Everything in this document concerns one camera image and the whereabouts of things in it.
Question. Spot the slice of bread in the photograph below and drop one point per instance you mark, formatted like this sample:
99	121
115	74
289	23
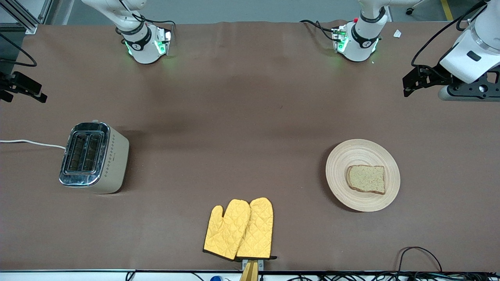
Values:
367	179

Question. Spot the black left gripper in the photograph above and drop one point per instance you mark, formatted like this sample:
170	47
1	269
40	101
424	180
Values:
436	75

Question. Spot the black chair caster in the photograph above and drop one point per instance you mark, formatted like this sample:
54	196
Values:
409	11

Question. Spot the aluminium frame post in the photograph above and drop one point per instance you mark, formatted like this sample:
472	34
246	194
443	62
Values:
29	27

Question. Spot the white paper scrap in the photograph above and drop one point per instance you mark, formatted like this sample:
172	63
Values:
397	33

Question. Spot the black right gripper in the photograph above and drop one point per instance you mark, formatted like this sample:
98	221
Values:
8	84

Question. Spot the yellow quilted oven mitt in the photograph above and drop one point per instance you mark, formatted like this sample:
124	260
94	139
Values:
259	230
224	234

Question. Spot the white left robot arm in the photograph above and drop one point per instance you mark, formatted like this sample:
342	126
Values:
361	43

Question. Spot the round wooden plate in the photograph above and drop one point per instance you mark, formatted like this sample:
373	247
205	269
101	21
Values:
351	156

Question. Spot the cream and chrome toaster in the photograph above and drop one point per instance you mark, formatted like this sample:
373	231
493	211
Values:
113	164

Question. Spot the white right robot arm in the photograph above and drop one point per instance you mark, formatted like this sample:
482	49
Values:
142	50

